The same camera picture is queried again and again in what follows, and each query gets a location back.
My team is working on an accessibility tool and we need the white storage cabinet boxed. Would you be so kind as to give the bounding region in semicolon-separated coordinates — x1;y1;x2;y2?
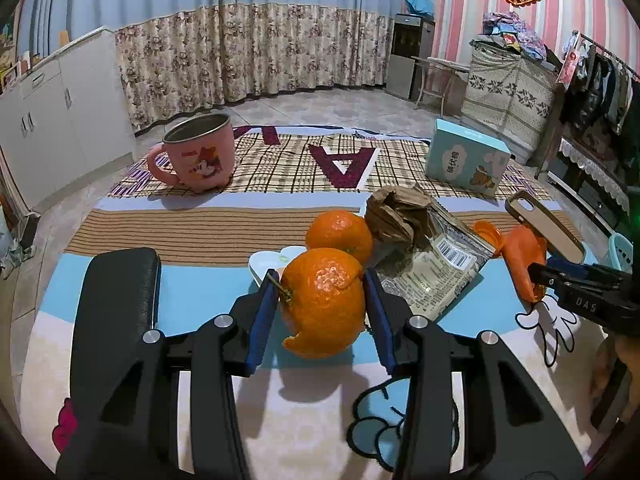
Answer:
1;27;136;212

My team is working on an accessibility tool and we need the brown phone case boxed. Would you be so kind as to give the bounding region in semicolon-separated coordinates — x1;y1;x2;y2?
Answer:
504;191;586;264

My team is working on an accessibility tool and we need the person's right hand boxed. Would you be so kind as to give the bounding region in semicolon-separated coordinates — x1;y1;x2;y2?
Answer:
590;335;640;404

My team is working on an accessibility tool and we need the pink cartoon mug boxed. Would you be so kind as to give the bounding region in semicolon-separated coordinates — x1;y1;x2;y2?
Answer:
146;113;235;193

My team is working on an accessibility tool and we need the grey water dispenser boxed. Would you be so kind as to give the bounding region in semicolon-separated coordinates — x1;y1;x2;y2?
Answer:
385;13;435;101

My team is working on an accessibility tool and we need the cloth covered cabinet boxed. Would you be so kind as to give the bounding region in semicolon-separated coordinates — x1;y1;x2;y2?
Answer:
461;40;555;164

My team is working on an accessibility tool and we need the light blue tissue box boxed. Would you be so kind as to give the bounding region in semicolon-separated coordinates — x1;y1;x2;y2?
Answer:
425;118;511;197

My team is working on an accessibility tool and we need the low tv stand lace cover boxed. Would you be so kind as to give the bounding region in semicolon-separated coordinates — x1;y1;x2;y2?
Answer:
546;136;631;235

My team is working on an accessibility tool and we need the clothes rack with garments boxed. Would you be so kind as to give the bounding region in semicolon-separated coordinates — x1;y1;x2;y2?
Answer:
536;30;639;172

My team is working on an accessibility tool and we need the pile of folded clothes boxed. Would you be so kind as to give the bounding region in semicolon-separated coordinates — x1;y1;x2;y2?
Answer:
483;12;547;62

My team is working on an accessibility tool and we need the colourful cartoon table blanket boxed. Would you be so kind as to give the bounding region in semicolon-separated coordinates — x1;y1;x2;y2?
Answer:
20;127;604;479

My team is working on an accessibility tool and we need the light blue plastic basket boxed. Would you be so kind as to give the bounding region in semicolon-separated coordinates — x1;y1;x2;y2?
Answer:
604;233;634;274

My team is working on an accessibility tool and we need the orange tangerine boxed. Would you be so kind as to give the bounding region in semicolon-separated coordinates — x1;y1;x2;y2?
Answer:
305;209;373;264
280;248;366;360

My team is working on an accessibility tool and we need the printed snack wrapper bag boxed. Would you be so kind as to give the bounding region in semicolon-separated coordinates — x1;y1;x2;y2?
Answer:
374;202;494;321

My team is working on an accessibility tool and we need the blue floral curtain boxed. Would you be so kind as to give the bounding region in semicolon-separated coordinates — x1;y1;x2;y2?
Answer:
17;0;400;131

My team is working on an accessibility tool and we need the orange plastic bag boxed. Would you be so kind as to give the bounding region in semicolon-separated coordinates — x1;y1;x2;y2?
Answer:
473;220;547;304

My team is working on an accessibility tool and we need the brown paper ball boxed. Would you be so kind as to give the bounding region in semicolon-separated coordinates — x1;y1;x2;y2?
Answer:
364;186;437;252

